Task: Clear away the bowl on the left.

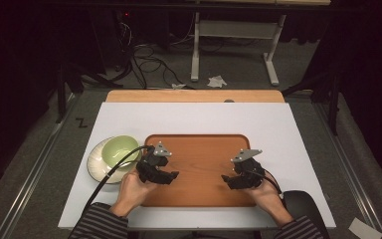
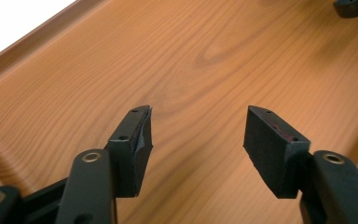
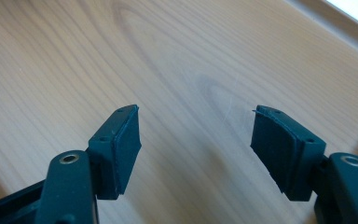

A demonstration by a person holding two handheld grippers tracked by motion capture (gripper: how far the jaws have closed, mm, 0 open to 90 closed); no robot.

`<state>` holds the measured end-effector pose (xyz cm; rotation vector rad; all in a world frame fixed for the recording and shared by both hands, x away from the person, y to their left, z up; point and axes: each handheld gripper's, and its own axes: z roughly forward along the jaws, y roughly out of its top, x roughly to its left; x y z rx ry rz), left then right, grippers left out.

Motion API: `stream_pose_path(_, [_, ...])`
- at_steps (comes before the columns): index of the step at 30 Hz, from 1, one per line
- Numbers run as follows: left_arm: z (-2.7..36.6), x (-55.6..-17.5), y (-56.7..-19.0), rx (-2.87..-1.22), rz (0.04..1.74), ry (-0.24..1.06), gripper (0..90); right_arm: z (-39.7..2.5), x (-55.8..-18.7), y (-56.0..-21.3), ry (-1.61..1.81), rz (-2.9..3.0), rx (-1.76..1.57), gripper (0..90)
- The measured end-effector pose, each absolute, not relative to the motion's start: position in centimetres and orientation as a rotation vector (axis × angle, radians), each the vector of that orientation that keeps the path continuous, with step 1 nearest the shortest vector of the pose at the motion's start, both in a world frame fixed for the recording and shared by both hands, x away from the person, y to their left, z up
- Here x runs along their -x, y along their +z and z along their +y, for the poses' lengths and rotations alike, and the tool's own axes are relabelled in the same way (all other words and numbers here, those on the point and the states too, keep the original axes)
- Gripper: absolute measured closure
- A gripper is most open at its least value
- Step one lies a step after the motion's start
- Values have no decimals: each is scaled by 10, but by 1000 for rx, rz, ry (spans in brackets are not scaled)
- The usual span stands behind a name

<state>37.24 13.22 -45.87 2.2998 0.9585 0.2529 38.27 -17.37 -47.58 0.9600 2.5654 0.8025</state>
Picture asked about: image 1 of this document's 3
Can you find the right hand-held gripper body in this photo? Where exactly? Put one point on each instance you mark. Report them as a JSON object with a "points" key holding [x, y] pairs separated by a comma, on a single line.
{"points": [[250, 169]]}

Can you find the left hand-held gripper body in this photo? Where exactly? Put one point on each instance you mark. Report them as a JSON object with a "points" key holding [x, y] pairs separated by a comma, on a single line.
{"points": [[151, 164]]}

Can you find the person's left hand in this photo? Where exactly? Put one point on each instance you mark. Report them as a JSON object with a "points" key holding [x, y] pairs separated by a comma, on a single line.
{"points": [[132, 192]]}

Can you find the person's right hand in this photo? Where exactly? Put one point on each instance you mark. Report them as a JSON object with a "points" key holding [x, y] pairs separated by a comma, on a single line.
{"points": [[268, 199]]}

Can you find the wooden tray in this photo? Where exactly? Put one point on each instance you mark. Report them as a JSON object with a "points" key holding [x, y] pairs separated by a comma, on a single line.
{"points": [[199, 166]]}

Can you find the green bowl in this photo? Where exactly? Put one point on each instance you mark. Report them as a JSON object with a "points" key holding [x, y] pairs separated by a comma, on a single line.
{"points": [[119, 151]]}

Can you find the white ribbed plate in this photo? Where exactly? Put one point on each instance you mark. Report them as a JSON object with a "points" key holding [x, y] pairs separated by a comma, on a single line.
{"points": [[96, 164]]}

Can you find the white table mat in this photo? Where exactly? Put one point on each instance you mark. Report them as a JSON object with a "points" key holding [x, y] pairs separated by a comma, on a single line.
{"points": [[195, 118]]}

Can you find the black rounded chair part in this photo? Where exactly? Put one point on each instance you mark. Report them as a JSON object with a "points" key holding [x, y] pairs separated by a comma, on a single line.
{"points": [[301, 204]]}

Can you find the crumpled white paper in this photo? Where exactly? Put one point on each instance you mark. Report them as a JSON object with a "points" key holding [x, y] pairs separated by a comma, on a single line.
{"points": [[217, 81], [178, 86]]}

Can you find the black metal stand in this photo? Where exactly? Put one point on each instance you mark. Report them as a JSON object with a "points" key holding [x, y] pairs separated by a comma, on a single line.
{"points": [[333, 99], [61, 93]]}

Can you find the white paper sheet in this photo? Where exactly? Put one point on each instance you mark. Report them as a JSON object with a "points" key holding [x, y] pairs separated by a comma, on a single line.
{"points": [[364, 229]]}

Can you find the metal floor rail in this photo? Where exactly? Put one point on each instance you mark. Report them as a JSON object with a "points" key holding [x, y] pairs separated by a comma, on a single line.
{"points": [[33, 172], [351, 166]]}

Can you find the white desk frame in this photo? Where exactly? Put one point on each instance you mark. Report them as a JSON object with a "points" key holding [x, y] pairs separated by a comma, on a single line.
{"points": [[235, 30]]}

